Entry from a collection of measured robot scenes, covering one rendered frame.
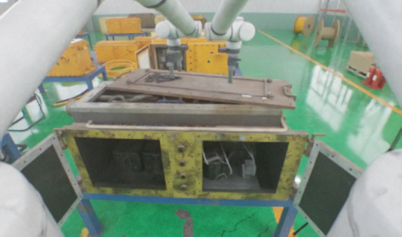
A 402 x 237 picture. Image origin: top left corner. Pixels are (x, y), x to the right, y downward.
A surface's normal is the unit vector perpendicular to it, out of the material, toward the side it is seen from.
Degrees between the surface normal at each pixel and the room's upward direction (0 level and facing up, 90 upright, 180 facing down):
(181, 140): 90
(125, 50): 90
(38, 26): 63
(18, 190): 37
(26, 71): 88
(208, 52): 90
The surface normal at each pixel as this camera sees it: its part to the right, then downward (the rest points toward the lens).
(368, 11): -0.98, 0.12
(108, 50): 0.00, 0.48
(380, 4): -0.91, 0.00
